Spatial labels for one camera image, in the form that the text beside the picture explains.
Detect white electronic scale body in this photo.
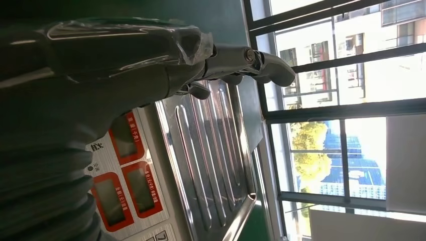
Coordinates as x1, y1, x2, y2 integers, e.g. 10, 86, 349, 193
84, 103, 187, 241

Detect steel scale tray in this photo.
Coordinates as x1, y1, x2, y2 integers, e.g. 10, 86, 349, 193
154, 78, 259, 241

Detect dark green table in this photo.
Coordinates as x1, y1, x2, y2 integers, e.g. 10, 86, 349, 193
0, 0, 264, 152

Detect dark window frame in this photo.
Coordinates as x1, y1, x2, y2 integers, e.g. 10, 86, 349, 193
243, 0, 426, 241

